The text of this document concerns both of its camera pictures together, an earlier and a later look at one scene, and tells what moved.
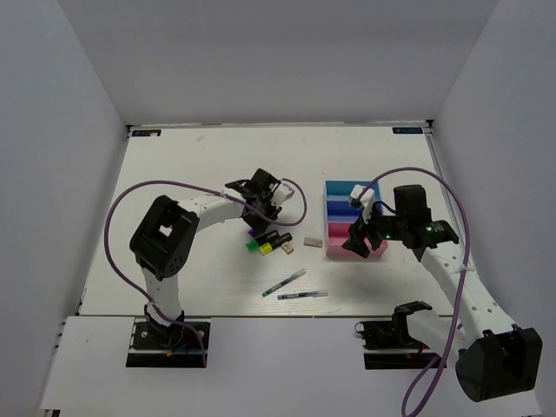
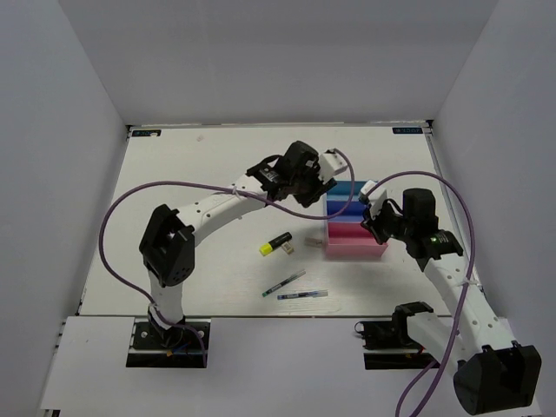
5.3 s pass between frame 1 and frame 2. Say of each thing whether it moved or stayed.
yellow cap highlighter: stayed
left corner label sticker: stayed
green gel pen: stayed
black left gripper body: moved
